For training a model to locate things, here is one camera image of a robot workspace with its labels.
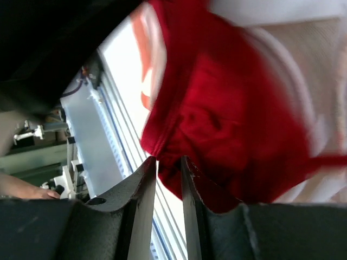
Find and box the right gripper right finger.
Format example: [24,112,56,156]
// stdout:
[181,157,346,259]

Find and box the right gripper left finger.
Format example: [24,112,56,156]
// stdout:
[1,157,156,260]

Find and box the red bra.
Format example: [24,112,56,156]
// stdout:
[141,1,346,212]

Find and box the bare human hand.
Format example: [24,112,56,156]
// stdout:
[1,173,60,199]

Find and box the aluminium mounting rail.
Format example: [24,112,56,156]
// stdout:
[98,47,188,259]

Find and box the perforated cable duct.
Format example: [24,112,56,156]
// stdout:
[98,85,171,259]

